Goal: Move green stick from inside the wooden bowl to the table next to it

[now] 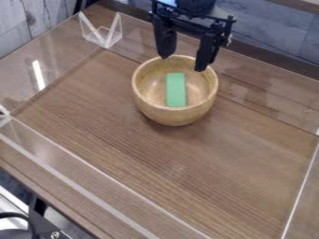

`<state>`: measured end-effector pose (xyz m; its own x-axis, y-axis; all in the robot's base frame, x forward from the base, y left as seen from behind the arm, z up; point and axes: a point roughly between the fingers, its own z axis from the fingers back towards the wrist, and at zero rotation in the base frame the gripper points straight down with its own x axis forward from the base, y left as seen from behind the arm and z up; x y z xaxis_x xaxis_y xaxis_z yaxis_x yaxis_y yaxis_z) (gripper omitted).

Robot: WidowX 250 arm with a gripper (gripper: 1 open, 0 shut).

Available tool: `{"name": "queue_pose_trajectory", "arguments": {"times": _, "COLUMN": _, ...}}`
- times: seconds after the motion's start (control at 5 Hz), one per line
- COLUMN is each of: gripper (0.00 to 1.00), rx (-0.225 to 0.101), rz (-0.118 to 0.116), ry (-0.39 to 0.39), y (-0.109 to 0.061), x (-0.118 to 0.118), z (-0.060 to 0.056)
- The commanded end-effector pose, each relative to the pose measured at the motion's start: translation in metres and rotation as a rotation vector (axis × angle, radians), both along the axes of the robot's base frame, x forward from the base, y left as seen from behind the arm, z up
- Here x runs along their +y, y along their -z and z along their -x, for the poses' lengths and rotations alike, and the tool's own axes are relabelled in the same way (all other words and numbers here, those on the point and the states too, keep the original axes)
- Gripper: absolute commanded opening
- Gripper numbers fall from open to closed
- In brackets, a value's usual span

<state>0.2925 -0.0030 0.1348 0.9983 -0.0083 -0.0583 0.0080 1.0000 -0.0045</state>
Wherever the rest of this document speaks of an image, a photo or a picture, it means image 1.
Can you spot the clear acrylic corner bracket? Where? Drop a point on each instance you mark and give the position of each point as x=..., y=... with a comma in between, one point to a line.
x=101, y=36

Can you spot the black table frame bracket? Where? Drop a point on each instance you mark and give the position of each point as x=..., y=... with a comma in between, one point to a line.
x=50, y=224

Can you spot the wooden bowl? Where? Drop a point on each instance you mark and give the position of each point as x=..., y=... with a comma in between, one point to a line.
x=148, y=87

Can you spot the green rectangular stick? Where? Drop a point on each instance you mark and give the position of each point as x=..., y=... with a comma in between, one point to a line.
x=175, y=90

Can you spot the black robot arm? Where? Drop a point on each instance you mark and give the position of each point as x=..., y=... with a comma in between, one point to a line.
x=193, y=17

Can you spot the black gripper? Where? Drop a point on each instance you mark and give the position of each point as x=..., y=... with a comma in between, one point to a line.
x=193, y=16

